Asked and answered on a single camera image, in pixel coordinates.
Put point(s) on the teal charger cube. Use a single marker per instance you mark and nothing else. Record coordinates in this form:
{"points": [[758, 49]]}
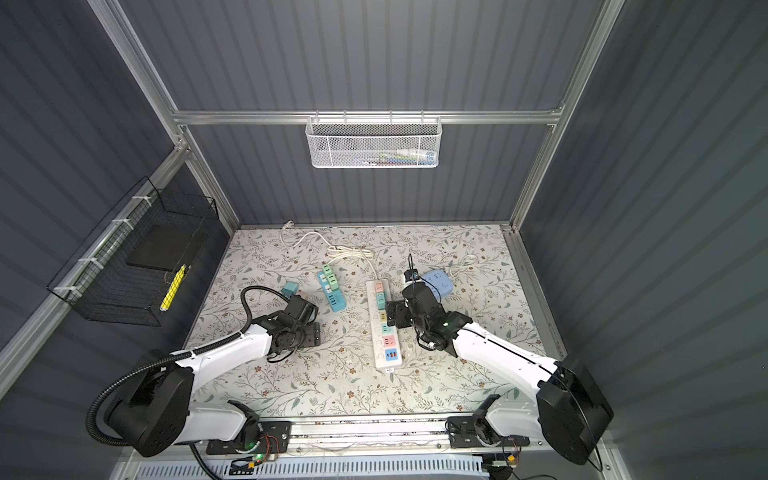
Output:
{"points": [[290, 289], [381, 302]]}

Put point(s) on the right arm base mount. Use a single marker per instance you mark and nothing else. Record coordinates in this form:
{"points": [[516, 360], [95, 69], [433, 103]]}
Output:
{"points": [[463, 433]]}

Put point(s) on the black wire mesh basket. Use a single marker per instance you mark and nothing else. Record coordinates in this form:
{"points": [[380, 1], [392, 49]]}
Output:
{"points": [[132, 272]]}

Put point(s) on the round light blue socket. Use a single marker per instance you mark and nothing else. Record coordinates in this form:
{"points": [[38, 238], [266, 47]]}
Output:
{"points": [[439, 283]]}

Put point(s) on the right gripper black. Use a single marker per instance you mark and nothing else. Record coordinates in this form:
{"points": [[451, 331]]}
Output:
{"points": [[397, 309]]}

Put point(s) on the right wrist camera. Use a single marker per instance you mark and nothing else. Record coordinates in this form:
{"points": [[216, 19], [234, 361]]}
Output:
{"points": [[410, 275]]}

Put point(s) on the long white power strip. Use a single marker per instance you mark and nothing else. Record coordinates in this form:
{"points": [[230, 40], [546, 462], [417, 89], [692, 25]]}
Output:
{"points": [[386, 346]]}

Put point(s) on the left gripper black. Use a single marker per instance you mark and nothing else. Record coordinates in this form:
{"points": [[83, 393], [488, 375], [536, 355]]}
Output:
{"points": [[314, 335]]}

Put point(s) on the floral table mat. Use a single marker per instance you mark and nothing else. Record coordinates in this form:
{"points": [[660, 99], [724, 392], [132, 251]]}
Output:
{"points": [[339, 376]]}

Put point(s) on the yellow ruler strip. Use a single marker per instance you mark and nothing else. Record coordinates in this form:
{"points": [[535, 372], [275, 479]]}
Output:
{"points": [[173, 288]]}

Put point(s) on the aluminium rail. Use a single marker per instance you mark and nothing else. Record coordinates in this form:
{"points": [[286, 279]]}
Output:
{"points": [[372, 433]]}

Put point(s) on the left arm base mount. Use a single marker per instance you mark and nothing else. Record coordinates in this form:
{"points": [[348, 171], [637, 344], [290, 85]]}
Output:
{"points": [[270, 437]]}

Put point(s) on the teal blue power strip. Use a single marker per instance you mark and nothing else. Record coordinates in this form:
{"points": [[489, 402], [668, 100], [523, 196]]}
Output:
{"points": [[335, 297]]}

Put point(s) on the white wire mesh basket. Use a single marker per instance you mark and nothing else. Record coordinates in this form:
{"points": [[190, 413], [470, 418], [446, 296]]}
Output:
{"points": [[387, 144]]}

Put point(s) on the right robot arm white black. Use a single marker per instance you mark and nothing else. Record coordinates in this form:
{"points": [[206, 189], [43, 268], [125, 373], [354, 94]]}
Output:
{"points": [[553, 385]]}

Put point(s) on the white vent grille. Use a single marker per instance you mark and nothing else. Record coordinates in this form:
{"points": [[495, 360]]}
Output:
{"points": [[446, 466]]}

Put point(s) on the black foam pad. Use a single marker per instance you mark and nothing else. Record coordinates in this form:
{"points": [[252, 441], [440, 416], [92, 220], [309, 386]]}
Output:
{"points": [[160, 248]]}

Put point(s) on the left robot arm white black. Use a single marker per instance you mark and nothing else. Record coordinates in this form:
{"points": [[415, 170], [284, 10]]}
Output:
{"points": [[151, 408]]}

